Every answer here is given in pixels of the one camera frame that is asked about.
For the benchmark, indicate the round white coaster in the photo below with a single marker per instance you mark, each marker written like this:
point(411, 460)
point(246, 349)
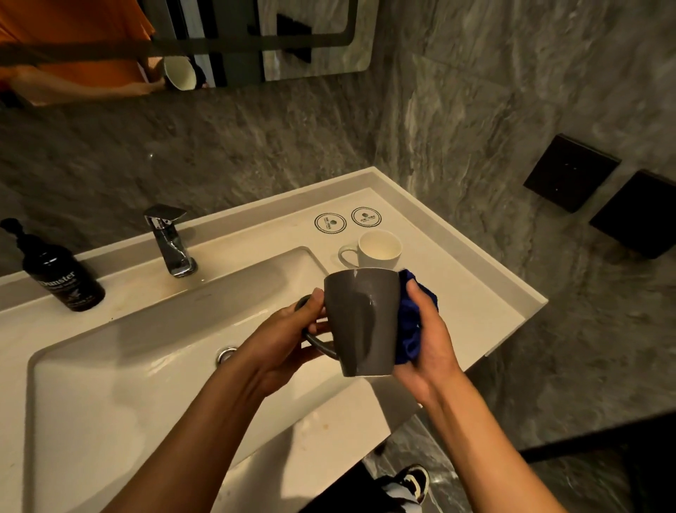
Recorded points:
point(330, 223)
point(366, 217)

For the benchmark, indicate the person's left hand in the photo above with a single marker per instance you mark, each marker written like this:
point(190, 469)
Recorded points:
point(269, 349)

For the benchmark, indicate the black wall switch plate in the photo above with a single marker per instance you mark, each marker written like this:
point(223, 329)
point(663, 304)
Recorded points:
point(570, 173)
point(636, 214)

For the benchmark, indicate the black and white shoe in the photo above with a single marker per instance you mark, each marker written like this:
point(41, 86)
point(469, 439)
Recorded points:
point(413, 482)

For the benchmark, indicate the grey ceramic mug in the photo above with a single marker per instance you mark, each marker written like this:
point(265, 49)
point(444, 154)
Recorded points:
point(364, 322)

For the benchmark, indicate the person's left thumb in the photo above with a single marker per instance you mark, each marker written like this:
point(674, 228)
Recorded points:
point(311, 305)

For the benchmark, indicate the person's trouser leg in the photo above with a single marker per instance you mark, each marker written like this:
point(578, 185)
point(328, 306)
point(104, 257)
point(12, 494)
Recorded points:
point(359, 491)

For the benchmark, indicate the wall mirror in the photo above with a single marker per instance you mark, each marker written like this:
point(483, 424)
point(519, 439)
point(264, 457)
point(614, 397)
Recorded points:
point(222, 37)

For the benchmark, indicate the person's right hand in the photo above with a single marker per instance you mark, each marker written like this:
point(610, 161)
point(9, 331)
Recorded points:
point(433, 364)

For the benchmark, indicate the person's right thumb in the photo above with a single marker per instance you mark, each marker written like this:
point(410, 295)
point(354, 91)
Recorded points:
point(424, 312)

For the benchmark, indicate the person's left forearm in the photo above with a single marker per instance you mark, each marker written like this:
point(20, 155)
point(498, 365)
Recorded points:
point(200, 444)

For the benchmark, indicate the white ceramic cup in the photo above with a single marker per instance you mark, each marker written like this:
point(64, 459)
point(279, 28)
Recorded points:
point(377, 249)

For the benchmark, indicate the white washbasin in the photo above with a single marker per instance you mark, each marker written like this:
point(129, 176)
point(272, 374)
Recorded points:
point(132, 380)

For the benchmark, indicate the person's right forearm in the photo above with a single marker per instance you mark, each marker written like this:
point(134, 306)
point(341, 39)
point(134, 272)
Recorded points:
point(480, 454)

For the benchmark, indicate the chrome sink faucet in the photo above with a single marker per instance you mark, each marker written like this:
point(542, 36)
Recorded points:
point(171, 248)

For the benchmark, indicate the blue cleaning cloth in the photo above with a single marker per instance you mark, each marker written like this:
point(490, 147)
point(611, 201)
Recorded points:
point(407, 327)

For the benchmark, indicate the black soap pump bottle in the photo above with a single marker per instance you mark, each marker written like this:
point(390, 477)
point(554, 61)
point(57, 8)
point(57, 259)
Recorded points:
point(61, 277)

